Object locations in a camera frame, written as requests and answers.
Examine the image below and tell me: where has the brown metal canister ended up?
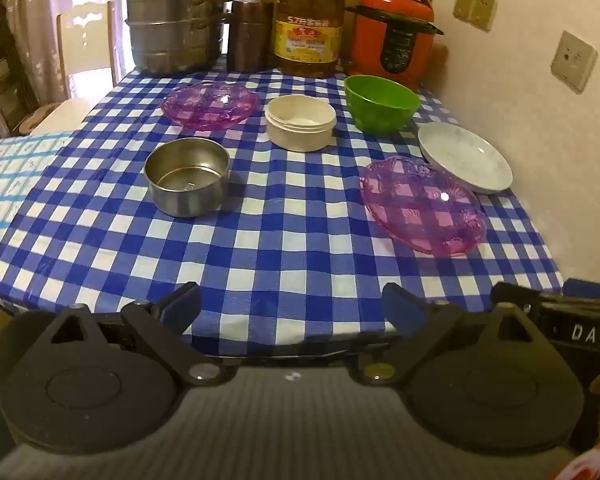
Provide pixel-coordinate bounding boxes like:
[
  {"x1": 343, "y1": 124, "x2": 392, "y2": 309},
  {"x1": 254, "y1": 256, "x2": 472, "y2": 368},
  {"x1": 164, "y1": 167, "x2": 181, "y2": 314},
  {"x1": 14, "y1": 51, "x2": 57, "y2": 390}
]
[{"x1": 227, "y1": 0, "x2": 275, "y2": 72}]

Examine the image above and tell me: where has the stainless steel bowl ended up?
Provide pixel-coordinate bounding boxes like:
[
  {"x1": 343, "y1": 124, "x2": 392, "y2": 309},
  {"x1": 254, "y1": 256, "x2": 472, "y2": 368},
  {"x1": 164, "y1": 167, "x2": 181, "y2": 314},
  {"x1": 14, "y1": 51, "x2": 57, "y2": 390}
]
[{"x1": 144, "y1": 138, "x2": 231, "y2": 218}]

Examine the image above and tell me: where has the pink lace curtain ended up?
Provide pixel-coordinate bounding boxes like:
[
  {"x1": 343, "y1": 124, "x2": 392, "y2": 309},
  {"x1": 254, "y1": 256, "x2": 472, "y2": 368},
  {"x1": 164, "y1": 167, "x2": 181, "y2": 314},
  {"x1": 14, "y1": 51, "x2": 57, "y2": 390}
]
[{"x1": 0, "y1": 0, "x2": 131, "y2": 106}]

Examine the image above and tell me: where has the red electric pressure cooker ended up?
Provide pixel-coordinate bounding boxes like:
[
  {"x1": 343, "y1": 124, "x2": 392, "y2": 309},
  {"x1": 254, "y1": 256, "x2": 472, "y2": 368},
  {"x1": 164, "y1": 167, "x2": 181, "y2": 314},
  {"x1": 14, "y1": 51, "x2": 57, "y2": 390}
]
[{"x1": 345, "y1": 0, "x2": 445, "y2": 91}]

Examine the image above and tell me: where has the cooking oil bottle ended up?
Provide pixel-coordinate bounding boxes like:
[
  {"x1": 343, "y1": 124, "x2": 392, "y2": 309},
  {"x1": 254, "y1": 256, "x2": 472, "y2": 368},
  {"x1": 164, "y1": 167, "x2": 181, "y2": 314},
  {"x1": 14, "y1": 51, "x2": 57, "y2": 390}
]
[{"x1": 271, "y1": 0, "x2": 347, "y2": 78}]

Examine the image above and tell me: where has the cream wooden chair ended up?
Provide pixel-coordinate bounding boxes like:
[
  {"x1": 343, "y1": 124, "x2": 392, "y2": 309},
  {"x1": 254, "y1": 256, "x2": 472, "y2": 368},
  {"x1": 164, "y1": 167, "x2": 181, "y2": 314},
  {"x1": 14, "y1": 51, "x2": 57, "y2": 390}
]
[{"x1": 56, "y1": 1, "x2": 117, "y2": 102}]

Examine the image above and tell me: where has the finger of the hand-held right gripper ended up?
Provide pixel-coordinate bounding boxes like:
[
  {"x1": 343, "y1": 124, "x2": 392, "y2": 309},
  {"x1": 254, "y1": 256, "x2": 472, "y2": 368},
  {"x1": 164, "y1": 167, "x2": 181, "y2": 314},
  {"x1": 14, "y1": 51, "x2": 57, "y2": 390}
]
[
  {"x1": 491, "y1": 282, "x2": 545, "y2": 319},
  {"x1": 562, "y1": 278, "x2": 600, "y2": 302}
]

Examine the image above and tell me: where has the blue white checked tablecloth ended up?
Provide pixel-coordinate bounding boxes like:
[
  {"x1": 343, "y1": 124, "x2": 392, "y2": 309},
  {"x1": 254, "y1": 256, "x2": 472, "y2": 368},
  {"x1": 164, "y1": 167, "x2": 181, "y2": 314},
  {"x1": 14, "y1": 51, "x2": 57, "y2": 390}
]
[{"x1": 0, "y1": 60, "x2": 566, "y2": 361}]

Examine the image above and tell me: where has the pink glass plate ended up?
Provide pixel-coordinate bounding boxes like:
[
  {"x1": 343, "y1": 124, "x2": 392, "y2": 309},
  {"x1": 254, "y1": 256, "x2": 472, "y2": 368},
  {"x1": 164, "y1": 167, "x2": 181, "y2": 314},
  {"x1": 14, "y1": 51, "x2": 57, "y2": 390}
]
[
  {"x1": 360, "y1": 156, "x2": 489, "y2": 256},
  {"x1": 161, "y1": 82, "x2": 261, "y2": 131}
]

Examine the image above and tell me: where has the red white cloth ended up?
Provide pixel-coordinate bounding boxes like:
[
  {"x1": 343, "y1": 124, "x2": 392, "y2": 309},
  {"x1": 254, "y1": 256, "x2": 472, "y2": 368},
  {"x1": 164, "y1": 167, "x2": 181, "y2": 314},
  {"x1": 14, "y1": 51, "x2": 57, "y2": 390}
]
[{"x1": 560, "y1": 444, "x2": 600, "y2": 480}]

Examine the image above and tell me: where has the cream plastic bowl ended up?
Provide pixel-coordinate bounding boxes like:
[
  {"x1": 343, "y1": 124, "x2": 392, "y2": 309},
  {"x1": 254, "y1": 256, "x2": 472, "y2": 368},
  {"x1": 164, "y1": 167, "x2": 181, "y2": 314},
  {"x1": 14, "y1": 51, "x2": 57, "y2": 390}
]
[{"x1": 265, "y1": 96, "x2": 338, "y2": 152}]

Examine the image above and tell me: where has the light blue patterned tablecloth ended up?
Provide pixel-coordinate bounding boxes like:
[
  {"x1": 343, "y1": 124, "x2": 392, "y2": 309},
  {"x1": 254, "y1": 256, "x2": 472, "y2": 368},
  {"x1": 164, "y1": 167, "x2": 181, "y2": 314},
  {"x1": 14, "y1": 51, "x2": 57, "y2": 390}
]
[{"x1": 0, "y1": 132, "x2": 76, "y2": 261}]

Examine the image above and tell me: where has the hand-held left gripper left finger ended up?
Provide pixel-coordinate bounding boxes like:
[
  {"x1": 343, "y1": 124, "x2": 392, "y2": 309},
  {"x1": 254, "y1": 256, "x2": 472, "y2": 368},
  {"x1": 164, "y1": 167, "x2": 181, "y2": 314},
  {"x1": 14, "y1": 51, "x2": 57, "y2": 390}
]
[{"x1": 47, "y1": 282, "x2": 222, "y2": 387}]

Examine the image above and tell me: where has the stainless steel steamer pot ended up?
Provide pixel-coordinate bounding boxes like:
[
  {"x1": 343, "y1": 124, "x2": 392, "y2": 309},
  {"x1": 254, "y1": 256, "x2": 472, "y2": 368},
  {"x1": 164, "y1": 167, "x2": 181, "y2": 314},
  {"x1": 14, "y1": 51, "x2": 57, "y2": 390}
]
[{"x1": 124, "y1": 0, "x2": 237, "y2": 75}]

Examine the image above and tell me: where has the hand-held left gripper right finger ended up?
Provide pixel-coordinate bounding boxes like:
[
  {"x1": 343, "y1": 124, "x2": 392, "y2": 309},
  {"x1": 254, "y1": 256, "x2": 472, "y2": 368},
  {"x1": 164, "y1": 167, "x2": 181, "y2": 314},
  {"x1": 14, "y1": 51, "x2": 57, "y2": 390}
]
[{"x1": 364, "y1": 282, "x2": 537, "y2": 387}]

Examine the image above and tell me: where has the green plastic bowl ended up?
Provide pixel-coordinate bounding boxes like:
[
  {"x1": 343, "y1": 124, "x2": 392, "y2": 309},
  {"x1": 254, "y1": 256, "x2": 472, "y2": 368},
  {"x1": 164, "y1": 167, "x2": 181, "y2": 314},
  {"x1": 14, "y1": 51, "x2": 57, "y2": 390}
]
[{"x1": 344, "y1": 75, "x2": 422, "y2": 136}]

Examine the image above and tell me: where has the dark wooden rack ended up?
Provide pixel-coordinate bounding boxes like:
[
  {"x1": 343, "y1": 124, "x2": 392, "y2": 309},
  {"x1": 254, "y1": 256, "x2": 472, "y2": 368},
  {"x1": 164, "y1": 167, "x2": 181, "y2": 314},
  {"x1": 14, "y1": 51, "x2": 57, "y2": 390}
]
[{"x1": 0, "y1": 0, "x2": 38, "y2": 140}]

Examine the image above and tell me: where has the white ceramic plate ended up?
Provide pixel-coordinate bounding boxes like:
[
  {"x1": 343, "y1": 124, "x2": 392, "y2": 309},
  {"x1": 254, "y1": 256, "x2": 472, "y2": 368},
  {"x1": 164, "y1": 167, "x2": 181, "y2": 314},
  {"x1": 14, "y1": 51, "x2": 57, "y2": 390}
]
[{"x1": 418, "y1": 122, "x2": 514, "y2": 195}]

